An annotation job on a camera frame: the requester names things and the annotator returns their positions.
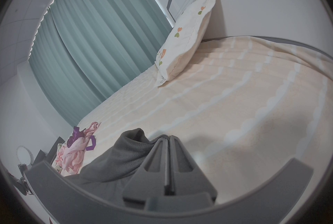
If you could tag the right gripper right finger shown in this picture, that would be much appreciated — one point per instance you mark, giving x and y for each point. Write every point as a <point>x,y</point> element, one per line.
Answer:
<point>197,184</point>

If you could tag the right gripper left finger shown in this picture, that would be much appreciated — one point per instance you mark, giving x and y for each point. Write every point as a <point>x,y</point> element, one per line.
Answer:
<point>140,184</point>

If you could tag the black T-shirt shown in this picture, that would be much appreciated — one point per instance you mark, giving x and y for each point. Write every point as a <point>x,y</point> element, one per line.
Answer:
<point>117,160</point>

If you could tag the bed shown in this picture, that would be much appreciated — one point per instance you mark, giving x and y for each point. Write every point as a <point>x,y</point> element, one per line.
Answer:
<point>247,100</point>

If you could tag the pink garment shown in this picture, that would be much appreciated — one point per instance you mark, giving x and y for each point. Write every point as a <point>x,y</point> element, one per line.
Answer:
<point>74,158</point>

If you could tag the purple garment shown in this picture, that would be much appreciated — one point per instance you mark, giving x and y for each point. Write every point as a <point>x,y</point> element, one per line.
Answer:
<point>76,134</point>

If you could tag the white printed garment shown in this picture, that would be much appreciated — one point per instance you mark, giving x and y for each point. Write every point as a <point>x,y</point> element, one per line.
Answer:
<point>57,168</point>

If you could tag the black chest of drawers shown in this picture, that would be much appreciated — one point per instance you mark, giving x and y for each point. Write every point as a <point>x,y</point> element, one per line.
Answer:
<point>56,147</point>

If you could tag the blue-green curtain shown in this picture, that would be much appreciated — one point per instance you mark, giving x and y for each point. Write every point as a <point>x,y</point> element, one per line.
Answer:
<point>59,74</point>
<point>109,22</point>

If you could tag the white printed pillow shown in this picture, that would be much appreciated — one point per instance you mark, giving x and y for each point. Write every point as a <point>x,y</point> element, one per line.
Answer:
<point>184,43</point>

